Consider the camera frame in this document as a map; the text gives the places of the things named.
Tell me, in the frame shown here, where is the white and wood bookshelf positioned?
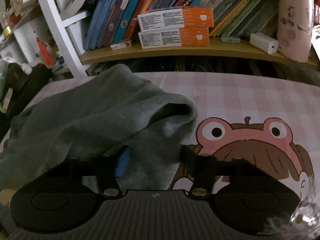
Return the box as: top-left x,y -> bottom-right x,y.
2,0 -> 319,77

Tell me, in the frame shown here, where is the orange white box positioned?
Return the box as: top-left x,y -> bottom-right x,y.
138,7 -> 214,32
138,28 -> 209,49

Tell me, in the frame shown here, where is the white power adapter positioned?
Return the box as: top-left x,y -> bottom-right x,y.
249,33 -> 279,54

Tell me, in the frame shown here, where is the upper orange white box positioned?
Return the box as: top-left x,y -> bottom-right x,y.
138,7 -> 214,32

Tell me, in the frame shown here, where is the grey-green sweatshirt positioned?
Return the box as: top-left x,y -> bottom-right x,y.
1,64 -> 197,190

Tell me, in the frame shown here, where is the row of leaning books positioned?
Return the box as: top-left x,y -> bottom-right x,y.
83,0 -> 279,50

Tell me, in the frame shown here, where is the lower orange white box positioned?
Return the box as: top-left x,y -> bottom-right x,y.
138,28 -> 209,49

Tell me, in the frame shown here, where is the pink cartoon cylinder holder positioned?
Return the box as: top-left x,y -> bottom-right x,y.
277,0 -> 314,63

